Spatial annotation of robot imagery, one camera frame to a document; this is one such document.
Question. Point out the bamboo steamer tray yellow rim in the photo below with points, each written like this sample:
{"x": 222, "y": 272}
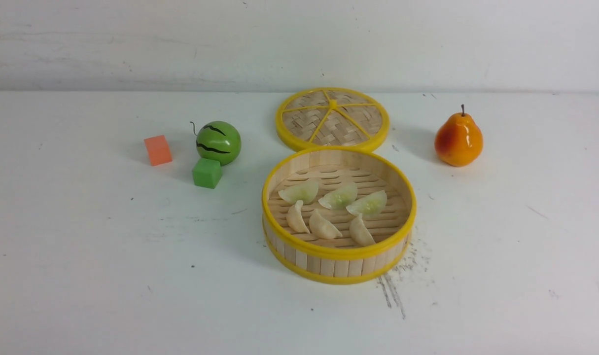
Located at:
{"x": 341, "y": 260}

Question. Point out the white dumpling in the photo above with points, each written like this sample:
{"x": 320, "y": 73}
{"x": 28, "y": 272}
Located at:
{"x": 295, "y": 220}
{"x": 322, "y": 228}
{"x": 359, "y": 233}

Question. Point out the woven bamboo steamer lid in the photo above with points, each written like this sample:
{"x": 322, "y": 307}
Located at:
{"x": 332, "y": 116}

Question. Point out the orange toy pear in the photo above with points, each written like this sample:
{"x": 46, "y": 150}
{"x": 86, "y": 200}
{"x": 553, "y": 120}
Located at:
{"x": 459, "y": 141}

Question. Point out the green toy watermelon ball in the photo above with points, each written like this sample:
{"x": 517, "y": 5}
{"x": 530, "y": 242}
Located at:
{"x": 218, "y": 140}

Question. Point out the green cube block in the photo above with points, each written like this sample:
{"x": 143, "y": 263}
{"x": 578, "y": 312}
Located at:
{"x": 207, "y": 173}

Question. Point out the orange cube block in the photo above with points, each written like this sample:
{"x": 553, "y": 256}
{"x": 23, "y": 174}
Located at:
{"x": 158, "y": 150}

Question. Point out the green dumpling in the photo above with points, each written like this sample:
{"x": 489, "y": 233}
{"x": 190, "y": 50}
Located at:
{"x": 339, "y": 198}
{"x": 305, "y": 192}
{"x": 370, "y": 205}

